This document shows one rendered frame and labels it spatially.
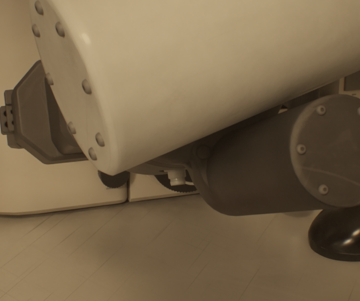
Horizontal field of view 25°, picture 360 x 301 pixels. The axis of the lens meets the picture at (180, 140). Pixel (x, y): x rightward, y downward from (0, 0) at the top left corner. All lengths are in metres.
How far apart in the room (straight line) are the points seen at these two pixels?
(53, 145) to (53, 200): 0.22
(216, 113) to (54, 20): 0.06
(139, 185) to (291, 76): 0.41
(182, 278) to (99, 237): 0.09
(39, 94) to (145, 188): 0.25
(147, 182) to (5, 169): 0.12
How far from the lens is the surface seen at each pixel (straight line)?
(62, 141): 0.40
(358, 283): 0.56
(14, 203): 0.64
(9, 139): 0.49
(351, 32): 0.26
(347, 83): 0.70
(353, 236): 0.58
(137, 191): 0.66
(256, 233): 0.62
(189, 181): 0.62
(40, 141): 0.43
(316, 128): 0.24
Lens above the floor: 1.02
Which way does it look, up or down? 19 degrees down
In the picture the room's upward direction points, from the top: straight up
